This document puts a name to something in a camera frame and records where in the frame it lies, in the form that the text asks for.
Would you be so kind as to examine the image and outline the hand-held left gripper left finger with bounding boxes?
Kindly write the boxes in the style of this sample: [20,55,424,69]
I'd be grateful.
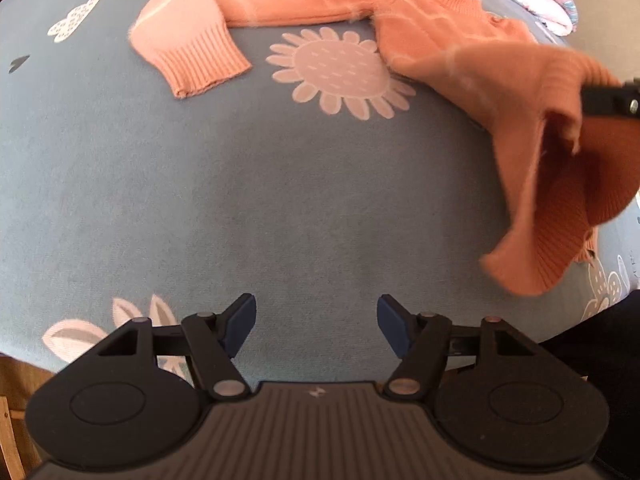
[97,294,257,401]

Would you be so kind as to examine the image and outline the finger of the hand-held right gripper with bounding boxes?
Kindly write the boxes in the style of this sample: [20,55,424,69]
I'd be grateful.
[580,79,640,119]

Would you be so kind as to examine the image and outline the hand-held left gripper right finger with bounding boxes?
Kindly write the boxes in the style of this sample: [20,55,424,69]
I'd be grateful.
[377,294,538,401]

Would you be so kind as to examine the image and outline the orange knit sweater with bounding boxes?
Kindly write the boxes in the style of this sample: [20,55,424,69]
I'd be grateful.
[129,0,640,297]

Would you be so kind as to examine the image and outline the blue floral bed sheet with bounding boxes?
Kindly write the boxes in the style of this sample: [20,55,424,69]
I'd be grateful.
[0,0,640,391]

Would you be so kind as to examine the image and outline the light wooden furniture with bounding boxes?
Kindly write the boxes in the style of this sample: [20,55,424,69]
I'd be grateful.
[0,355,32,480]

